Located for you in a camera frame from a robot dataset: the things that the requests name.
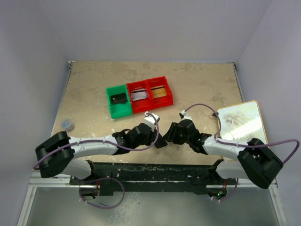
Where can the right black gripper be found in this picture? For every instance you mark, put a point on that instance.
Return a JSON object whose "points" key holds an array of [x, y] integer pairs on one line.
{"points": [[171, 135]]}

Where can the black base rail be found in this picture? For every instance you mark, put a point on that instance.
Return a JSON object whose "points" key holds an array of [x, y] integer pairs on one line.
{"points": [[110, 185]]}

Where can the silver cards stack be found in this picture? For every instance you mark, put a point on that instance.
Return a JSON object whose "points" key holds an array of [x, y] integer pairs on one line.
{"points": [[139, 94]]}

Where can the right red plastic bin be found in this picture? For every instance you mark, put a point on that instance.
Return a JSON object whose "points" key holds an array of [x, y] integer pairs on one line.
{"points": [[162, 101]]}

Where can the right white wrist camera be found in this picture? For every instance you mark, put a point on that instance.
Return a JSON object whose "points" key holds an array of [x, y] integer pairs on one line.
{"points": [[185, 116]]}

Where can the green plastic bin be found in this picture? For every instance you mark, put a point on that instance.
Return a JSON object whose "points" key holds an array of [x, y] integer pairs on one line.
{"points": [[119, 110]]}

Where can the white board wooden frame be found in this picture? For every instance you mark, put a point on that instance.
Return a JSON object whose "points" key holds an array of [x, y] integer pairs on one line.
{"points": [[242, 122]]}

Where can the black card holder in bin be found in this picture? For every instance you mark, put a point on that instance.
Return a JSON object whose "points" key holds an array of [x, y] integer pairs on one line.
{"points": [[120, 98]]}

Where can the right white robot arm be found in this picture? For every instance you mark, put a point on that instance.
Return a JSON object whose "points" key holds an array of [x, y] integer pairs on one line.
{"points": [[259, 165]]}

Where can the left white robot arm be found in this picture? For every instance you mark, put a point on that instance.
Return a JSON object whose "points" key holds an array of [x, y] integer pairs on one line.
{"points": [[62, 154]]}

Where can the red plastic bin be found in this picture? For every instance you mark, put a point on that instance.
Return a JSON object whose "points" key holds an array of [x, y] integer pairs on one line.
{"points": [[162, 101], [140, 105]]}

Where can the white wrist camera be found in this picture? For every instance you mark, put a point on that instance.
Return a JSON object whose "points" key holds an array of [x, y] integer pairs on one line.
{"points": [[185, 116], [150, 119]]}

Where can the gold cards stack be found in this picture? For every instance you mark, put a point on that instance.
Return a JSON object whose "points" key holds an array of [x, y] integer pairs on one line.
{"points": [[160, 91]]}

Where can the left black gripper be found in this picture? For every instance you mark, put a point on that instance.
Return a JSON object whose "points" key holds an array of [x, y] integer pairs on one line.
{"points": [[152, 136]]}

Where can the aluminium frame profile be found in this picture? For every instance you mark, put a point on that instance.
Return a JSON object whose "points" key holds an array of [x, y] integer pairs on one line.
{"points": [[197, 175]]}

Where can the middle red plastic bin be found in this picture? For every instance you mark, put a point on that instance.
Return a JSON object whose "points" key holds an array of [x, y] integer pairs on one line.
{"points": [[140, 105]]}

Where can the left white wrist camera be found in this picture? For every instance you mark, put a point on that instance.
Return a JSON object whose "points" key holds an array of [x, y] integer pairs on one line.
{"points": [[150, 119]]}

